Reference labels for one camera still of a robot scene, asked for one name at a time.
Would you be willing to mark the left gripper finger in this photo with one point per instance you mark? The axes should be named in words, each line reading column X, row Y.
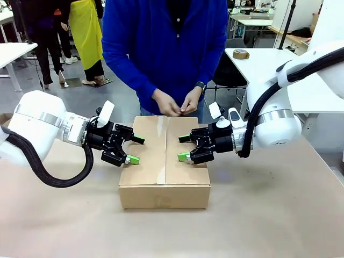
column 117, row 158
column 129, row 134

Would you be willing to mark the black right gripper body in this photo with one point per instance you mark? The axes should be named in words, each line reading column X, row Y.
column 221, row 141

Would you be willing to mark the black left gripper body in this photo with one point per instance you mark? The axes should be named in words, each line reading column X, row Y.
column 103, row 137

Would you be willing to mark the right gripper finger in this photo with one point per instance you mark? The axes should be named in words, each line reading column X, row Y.
column 200, row 156
column 199, row 134

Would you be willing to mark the brown cardboard box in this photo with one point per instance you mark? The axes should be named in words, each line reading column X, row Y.
column 142, row 174

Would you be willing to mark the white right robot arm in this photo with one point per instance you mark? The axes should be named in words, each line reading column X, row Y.
column 276, row 129

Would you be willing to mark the person's left forearm blue sleeve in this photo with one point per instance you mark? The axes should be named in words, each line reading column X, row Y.
column 215, row 64

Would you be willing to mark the person's right forearm blue sleeve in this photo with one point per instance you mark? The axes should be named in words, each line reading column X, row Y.
column 126, row 70

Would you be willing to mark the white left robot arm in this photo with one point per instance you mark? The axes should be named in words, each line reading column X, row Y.
column 40, row 126

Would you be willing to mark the person's left hand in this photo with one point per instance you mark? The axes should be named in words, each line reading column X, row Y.
column 192, row 100

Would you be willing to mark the person's right hand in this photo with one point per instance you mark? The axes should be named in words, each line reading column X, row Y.
column 165, row 103

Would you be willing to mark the clear packing tape strip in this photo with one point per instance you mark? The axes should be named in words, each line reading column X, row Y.
column 162, row 150

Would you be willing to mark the black wristwatch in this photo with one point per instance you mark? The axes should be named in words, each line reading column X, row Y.
column 200, row 86

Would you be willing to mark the dark floor plate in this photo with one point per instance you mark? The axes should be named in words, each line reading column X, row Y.
column 103, row 82
column 71, row 82

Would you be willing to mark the black office chair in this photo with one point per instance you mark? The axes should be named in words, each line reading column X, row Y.
column 231, row 72

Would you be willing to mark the large white table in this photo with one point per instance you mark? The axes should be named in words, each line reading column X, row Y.
column 255, row 64

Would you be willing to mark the brown packing tape roll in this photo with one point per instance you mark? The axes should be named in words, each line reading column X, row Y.
column 240, row 56

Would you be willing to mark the person in blue jacket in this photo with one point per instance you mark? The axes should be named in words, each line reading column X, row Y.
column 150, row 40

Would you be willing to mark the person with white sneakers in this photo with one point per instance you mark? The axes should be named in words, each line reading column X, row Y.
column 67, row 45

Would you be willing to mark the brown cardboard piece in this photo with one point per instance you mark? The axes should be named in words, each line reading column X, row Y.
column 5, row 119

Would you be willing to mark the person in yellow apron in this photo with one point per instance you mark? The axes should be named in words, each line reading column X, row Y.
column 86, row 35

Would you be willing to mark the person in dark clothes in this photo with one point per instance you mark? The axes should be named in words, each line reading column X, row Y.
column 45, row 40

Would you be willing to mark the long white workbench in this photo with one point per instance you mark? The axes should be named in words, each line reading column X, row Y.
column 252, row 21

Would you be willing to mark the wooden desk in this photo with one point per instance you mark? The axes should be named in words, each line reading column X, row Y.
column 295, row 40

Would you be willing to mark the black stand pole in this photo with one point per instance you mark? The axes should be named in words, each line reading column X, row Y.
column 287, row 24

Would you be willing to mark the seated person with black hair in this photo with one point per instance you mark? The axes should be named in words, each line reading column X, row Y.
column 302, row 32

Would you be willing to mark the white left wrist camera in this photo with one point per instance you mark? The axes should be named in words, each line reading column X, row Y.
column 106, row 114

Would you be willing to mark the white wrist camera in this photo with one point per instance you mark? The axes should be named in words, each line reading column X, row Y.
column 215, row 110
column 106, row 114

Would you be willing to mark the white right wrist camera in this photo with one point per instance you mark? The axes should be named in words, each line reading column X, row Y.
column 215, row 110

